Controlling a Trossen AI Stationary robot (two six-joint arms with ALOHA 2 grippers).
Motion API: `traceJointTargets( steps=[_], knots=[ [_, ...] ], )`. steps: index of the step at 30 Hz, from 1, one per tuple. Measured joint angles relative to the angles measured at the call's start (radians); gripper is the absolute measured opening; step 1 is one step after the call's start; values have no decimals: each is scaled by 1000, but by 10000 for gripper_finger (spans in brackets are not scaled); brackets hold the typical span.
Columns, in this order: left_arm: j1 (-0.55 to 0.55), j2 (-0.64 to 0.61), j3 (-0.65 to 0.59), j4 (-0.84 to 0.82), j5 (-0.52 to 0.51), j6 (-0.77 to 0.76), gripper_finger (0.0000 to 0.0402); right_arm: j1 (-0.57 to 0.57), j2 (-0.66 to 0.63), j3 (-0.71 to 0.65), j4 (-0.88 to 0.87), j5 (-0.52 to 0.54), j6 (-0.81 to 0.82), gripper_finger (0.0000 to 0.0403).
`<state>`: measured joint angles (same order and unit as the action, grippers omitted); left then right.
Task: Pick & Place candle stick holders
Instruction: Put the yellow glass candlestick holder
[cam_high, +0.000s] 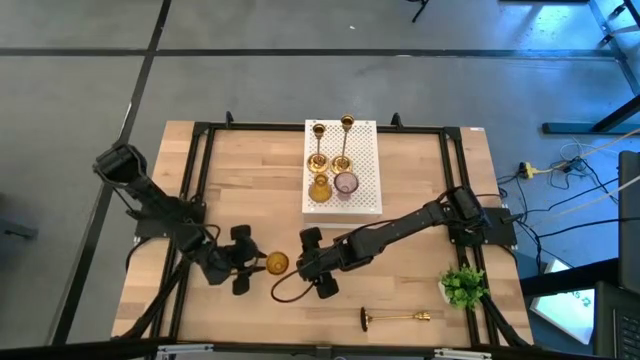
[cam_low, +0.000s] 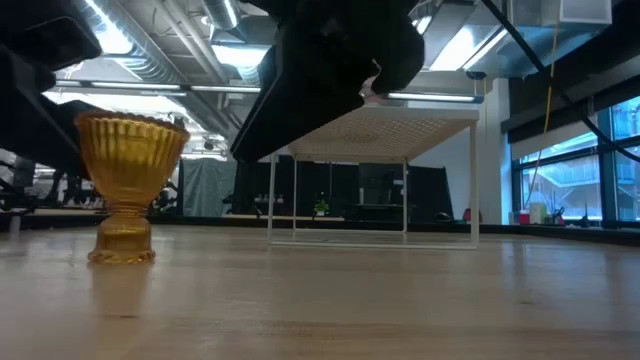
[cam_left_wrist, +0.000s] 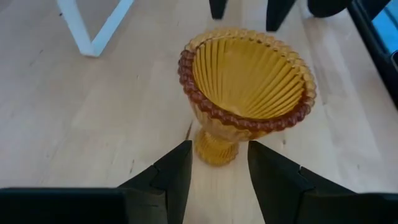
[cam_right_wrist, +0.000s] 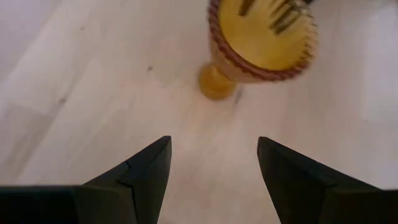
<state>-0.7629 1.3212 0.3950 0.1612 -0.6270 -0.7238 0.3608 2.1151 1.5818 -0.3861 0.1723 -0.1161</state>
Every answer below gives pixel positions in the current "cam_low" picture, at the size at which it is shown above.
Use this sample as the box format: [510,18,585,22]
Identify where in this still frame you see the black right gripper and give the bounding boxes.
[229,0,426,164]

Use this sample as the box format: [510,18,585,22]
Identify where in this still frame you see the amber ribbed goblet candleholder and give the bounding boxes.
[74,111,192,265]

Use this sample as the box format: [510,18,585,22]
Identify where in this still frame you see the white perforated metal shelf rack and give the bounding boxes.
[267,103,481,251]

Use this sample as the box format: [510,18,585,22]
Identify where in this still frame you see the black partition screen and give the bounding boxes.
[232,154,454,221]

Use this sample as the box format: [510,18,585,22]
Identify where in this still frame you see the long linear light fixture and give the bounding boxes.
[52,78,484,104]

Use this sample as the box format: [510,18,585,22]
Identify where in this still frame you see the white plastic jug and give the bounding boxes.
[529,201,549,225]

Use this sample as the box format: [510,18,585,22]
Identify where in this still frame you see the large glass window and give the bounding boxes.
[510,94,640,225]

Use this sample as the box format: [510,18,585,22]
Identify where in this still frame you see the white ceiling vent unit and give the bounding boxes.
[558,0,614,26]

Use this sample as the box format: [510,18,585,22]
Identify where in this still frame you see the round silver ventilation duct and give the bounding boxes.
[202,0,242,31]

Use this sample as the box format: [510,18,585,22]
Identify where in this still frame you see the yellow hanging cable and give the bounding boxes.
[523,22,560,209]

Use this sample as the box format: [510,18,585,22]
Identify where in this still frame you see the black aluminium table frame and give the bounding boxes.
[0,209,640,247]

